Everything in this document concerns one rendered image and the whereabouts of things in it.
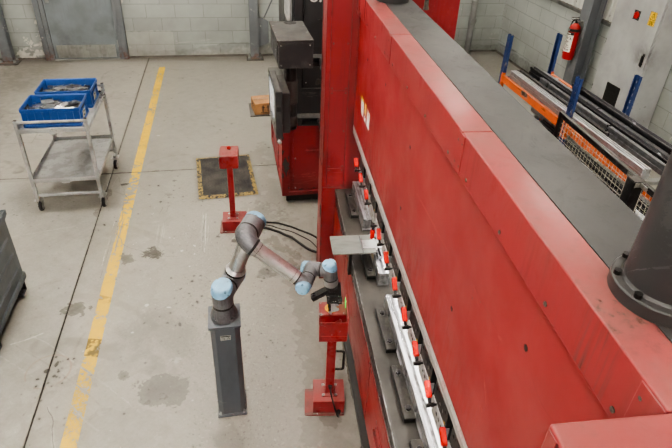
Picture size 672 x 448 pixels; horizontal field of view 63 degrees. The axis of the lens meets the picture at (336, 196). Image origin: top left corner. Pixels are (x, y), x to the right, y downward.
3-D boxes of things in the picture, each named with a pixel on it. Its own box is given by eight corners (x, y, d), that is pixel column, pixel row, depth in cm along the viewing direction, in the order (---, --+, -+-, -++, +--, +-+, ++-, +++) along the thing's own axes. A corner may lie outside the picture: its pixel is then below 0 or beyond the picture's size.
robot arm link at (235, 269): (214, 289, 307) (239, 219, 276) (225, 272, 319) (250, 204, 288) (233, 298, 307) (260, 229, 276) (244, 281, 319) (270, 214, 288)
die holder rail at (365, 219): (351, 192, 406) (352, 181, 401) (359, 191, 407) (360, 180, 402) (362, 231, 364) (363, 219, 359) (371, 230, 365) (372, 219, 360)
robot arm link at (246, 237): (233, 231, 266) (313, 288, 272) (242, 219, 275) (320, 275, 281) (223, 245, 273) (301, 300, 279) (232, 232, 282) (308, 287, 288)
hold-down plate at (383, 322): (375, 311, 300) (375, 307, 299) (384, 311, 301) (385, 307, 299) (385, 353, 275) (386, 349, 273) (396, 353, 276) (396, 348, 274)
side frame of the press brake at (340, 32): (316, 260, 475) (323, -19, 353) (411, 255, 486) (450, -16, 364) (318, 278, 454) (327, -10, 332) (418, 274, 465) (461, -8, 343)
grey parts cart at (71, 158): (58, 167, 592) (36, 84, 542) (121, 164, 604) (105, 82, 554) (35, 213, 518) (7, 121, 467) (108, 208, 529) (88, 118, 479)
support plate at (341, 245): (329, 237, 337) (329, 236, 337) (371, 235, 341) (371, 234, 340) (332, 255, 322) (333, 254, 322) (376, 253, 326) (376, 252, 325)
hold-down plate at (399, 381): (389, 369, 267) (390, 365, 265) (400, 368, 267) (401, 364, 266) (403, 423, 241) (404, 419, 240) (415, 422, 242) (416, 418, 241)
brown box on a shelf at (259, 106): (248, 104, 513) (248, 91, 506) (276, 103, 517) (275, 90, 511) (250, 116, 488) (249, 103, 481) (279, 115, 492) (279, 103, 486)
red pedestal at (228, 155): (221, 221, 519) (214, 143, 475) (247, 220, 522) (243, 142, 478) (219, 233, 502) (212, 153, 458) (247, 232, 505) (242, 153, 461)
